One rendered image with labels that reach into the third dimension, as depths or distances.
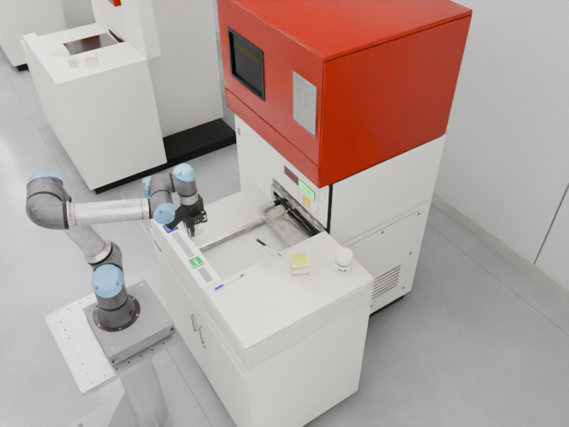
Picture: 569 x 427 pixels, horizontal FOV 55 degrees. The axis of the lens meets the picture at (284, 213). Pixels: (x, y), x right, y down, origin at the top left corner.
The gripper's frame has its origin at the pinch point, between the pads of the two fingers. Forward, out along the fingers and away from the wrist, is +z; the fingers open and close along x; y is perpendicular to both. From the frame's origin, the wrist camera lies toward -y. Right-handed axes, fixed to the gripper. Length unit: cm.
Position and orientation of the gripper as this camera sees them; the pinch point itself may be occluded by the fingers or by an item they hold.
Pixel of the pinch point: (190, 238)
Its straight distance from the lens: 227.8
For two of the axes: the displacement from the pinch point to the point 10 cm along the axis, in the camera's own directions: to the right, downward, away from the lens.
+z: 0.1, 7.4, 6.7
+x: -5.5, -5.6, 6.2
